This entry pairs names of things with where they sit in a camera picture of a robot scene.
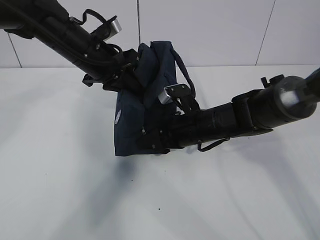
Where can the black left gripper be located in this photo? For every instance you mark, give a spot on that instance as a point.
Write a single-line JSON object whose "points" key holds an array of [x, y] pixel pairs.
{"points": [[109, 65]]}

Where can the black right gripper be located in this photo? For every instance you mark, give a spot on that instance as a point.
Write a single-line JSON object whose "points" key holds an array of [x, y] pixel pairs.
{"points": [[197, 127]]}

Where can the navy blue lunch bag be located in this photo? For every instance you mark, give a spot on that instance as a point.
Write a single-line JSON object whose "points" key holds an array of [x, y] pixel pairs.
{"points": [[159, 66]]}

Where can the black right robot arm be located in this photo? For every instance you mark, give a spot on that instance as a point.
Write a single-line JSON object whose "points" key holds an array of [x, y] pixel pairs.
{"points": [[282, 100]]}

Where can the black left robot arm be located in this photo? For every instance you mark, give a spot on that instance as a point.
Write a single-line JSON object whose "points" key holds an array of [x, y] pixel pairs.
{"points": [[82, 42]]}

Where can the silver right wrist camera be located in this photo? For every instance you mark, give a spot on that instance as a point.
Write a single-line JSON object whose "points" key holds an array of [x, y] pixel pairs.
{"points": [[173, 92]]}

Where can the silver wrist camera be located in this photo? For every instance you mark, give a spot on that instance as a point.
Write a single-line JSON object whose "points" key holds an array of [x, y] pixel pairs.
{"points": [[107, 30], [173, 92]]}

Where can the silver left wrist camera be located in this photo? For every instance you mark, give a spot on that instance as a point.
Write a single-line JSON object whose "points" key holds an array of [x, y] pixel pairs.
{"points": [[107, 30]]}

